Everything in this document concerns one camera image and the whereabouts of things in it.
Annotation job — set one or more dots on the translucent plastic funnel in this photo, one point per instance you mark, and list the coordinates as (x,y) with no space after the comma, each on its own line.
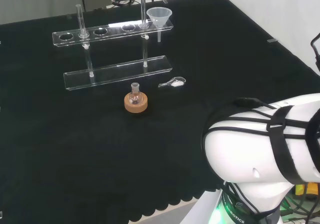
(159,15)

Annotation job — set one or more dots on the glass weighing funnel with powder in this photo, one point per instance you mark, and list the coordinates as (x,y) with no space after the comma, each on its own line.
(176,83)

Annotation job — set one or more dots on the clear acrylic funnel stand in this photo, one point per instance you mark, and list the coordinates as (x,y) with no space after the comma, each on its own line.
(112,72)

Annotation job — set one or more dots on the small glass round-bottom flask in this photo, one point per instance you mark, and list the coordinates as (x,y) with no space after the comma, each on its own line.
(135,97)

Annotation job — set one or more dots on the black bench cloth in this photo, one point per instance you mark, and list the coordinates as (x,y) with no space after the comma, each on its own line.
(75,146)

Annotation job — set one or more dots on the aluminium corner bracket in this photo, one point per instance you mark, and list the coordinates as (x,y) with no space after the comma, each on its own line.
(1,214)

